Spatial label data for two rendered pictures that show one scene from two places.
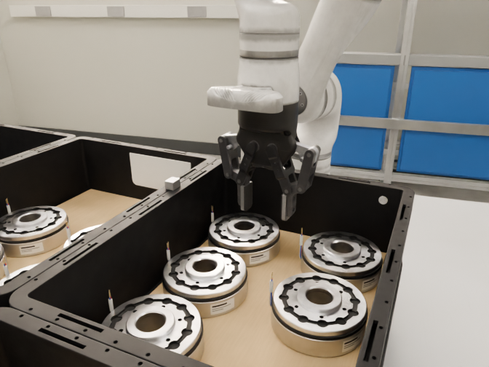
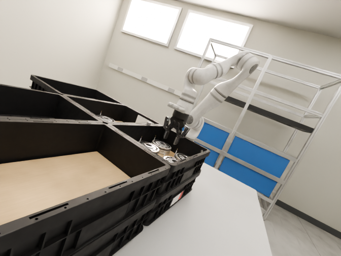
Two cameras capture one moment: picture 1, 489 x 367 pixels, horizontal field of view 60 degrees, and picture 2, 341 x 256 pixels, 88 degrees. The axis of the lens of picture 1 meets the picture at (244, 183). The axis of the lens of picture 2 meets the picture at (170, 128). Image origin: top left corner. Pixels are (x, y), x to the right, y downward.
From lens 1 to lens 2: 0.31 m
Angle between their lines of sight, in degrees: 12
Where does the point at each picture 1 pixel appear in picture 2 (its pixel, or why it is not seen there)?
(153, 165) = (143, 120)
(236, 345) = not seen: hidden behind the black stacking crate
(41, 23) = (117, 72)
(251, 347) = not seen: hidden behind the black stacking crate
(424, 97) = (236, 148)
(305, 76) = (195, 114)
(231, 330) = not seen: hidden behind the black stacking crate
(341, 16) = (209, 102)
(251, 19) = (185, 90)
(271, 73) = (184, 104)
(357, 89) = (214, 136)
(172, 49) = (157, 98)
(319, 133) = (193, 132)
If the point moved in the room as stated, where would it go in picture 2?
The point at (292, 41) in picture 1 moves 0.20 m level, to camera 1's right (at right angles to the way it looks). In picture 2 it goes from (193, 99) to (235, 117)
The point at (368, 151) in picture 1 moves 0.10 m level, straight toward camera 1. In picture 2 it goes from (210, 159) to (209, 161)
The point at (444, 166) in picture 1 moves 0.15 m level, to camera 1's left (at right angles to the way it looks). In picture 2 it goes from (235, 175) to (225, 171)
